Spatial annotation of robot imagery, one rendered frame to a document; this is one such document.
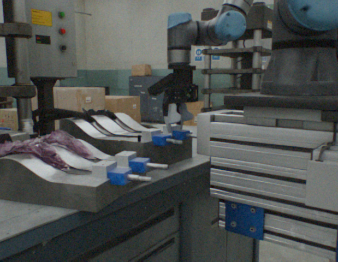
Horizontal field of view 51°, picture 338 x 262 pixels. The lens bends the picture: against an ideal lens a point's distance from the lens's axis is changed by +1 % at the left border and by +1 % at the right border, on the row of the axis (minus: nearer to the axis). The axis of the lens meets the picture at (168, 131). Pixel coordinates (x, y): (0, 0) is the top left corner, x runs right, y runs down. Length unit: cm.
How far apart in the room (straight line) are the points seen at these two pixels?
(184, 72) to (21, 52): 78
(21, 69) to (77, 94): 338
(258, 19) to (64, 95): 283
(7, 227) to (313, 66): 62
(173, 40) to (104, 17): 899
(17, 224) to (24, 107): 94
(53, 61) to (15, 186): 109
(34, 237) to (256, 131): 47
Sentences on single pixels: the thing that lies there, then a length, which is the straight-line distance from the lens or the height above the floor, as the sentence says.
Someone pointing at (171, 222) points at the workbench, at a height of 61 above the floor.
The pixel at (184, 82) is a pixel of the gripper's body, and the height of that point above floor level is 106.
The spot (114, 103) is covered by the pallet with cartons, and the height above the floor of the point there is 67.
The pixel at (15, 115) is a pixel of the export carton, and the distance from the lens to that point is 631.
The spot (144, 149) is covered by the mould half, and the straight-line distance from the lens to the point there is 100.
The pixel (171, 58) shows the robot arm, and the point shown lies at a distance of 108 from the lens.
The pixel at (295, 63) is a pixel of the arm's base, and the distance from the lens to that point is 68.
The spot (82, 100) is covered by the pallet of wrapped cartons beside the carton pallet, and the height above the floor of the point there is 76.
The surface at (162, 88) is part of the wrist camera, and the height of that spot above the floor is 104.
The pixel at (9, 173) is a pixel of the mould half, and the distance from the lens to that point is 85.
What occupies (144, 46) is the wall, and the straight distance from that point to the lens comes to 911.
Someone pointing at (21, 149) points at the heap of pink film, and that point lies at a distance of 88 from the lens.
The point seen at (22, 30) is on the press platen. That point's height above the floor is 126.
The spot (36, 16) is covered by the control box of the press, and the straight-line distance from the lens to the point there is 183.
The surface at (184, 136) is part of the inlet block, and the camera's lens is 110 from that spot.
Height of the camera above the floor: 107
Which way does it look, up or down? 9 degrees down
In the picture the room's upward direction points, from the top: straight up
